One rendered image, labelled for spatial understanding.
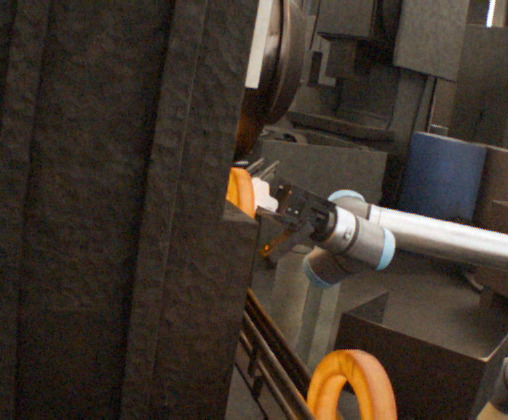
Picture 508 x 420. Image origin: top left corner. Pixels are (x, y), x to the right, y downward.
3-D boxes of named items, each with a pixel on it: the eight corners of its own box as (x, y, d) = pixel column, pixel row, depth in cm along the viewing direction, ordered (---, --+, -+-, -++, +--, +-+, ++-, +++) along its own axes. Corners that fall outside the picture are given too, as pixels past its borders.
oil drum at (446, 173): (417, 261, 457) (443, 138, 439) (375, 238, 511) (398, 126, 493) (478, 264, 480) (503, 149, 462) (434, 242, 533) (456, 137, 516)
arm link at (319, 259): (336, 259, 156) (371, 239, 147) (327, 299, 149) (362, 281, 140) (306, 239, 153) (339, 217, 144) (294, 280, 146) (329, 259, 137)
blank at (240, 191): (244, 182, 115) (262, 184, 116) (218, 156, 128) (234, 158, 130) (228, 264, 120) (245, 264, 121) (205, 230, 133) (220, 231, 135)
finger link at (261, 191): (239, 170, 123) (280, 188, 127) (226, 199, 124) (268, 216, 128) (245, 173, 121) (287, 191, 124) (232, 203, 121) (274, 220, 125)
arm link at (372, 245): (369, 280, 141) (401, 263, 134) (324, 262, 136) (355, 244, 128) (370, 242, 146) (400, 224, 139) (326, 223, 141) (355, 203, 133)
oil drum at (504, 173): (478, 266, 474) (504, 150, 456) (434, 243, 527) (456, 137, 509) (530, 268, 496) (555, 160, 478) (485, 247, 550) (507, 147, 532)
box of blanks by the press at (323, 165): (238, 272, 366) (262, 134, 351) (168, 229, 430) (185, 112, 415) (367, 264, 428) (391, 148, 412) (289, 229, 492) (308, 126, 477)
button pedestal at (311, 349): (299, 390, 234) (334, 228, 222) (275, 362, 256) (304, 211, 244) (337, 388, 240) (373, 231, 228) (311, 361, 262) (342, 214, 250)
